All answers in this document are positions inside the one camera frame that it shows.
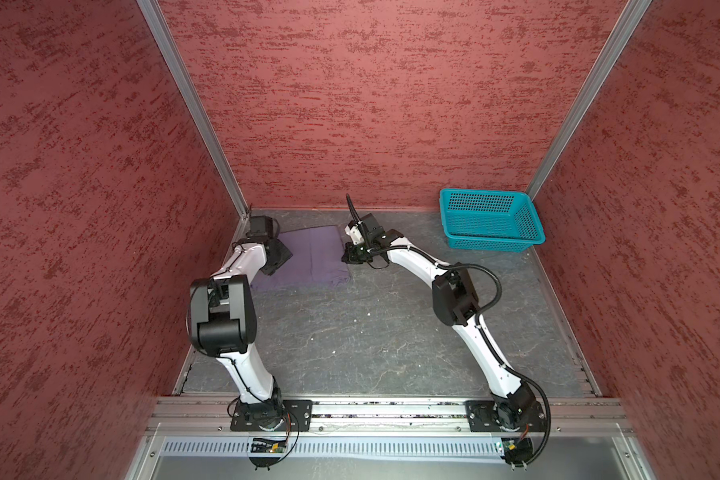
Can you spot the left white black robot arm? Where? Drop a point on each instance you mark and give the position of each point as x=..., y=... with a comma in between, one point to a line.
x=222, y=324

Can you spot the aluminium front rail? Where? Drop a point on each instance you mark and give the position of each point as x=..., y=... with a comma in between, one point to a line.
x=334, y=415

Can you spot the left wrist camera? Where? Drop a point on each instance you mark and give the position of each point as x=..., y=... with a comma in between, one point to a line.
x=262, y=228

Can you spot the white slotted cable duct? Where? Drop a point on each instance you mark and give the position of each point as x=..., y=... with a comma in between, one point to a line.
x=391, y=448

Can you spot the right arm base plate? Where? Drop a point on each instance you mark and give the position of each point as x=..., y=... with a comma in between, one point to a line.
x=486, y=415

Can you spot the teal plastic basket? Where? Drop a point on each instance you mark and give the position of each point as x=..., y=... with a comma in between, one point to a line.
x=487, y=220

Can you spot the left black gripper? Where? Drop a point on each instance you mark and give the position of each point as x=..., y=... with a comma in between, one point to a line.
x=284, y=255

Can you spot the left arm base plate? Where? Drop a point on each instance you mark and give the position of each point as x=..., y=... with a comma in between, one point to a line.
x=294, y=414

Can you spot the left aluminium corner post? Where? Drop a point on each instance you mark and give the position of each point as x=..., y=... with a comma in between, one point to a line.
x=168, y=48

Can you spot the right aluminium corner post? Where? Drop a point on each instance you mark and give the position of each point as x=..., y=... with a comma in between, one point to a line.
x=622, y=31

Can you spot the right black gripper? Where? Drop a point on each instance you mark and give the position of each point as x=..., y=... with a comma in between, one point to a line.
x=353, y=257

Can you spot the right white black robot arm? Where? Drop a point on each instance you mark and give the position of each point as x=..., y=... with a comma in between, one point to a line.
x=461, y=296

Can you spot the left small circuit board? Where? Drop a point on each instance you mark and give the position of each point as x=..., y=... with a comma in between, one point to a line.
x=266, y=446

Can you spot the right small circuit board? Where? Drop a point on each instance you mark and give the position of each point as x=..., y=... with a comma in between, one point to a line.
x=517, y=452

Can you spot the aluminium corner post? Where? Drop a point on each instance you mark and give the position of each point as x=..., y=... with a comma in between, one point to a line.
x=168, y=48
x=622, y=31

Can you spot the purple trousers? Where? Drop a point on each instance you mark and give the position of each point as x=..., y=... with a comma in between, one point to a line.
x=315, y=261

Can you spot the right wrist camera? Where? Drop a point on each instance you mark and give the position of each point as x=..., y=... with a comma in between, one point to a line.
x=365, y=227

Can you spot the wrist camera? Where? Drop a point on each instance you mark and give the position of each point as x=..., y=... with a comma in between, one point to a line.
x=365, y=227
x=262, y=228

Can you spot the small circuit board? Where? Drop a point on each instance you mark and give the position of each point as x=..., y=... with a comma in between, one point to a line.
x=266, y=446
x=517, y=452

